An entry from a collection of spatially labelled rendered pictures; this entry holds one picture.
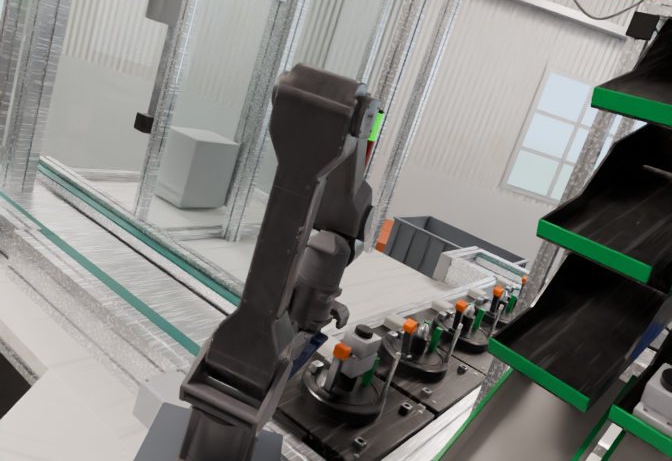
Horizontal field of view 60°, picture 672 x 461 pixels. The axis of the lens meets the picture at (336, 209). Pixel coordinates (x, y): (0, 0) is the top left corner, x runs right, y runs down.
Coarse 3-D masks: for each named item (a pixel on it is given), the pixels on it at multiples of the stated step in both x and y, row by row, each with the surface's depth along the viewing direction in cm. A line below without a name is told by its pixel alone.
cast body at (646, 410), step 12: (660, 372) 62; (648, 384) 61; (660, 384) 61; (648, 396) 62; (660, 396) 61; (636, 408) 62; (648, 408) 62; (660, 408) 61; (648, 420) 61; (660, 420) 61; (660, 432) 61
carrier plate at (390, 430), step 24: (312, 360) 102; (288, 384) 92; (288, 408) 86; (312, 408) 88; (384, 408) 94; (312, 432) 82; (336, 432) 84; (360, 432) 86; (384, 432) 88; (408, 432) 90; (336, 456) 80; (360, 456) 80; (384, 456) 84
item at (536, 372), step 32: (576, 256) 80; (544, 288) 77; (576, 288) 83; (608, 288) 83; (640, 288) 83; (512, 320) 74; (544, 320) 77; (576, 320) 77; (608, 320) 77; (640, 320) 77; (512, 352) 69; (544, 352) 72; (576, 352) 72; (608, 352) 72; (640, 352) 71; (544, 384) 67; (576, 384) 68; (608, 384) 67
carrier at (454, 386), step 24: (384, 336) 116; (456, 336) 112; (384, 360) 111; (408, 360) 110; (432, 360) 113; (456, 360) 121; (408, 384) 104; (432, 384) 107; (456, 384) 110; (480, 384) 116; (432, 408) 99
